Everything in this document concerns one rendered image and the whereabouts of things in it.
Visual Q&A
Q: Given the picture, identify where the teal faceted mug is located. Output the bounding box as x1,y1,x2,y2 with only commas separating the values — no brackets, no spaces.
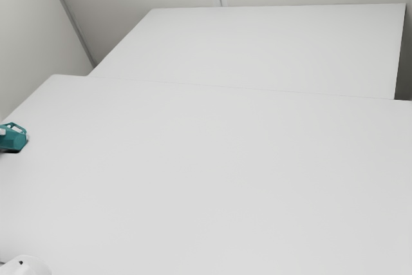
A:
0,122,29,153

